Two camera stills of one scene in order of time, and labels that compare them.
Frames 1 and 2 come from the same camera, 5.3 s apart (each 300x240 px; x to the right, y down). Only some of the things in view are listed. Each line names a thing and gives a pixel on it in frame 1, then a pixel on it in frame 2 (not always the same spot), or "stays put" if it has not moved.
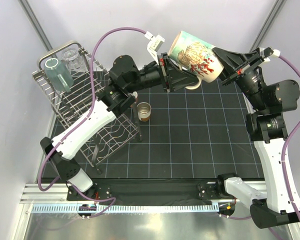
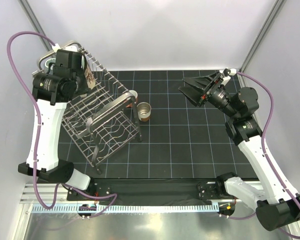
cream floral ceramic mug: x=196 y=56 → x=89 y=77
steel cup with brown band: x=144 y=110 stays put
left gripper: x=177 y=78 → x=82 y=72
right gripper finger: x=226 y=60 → x=203 y=82
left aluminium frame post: x=36 y=25 stays put
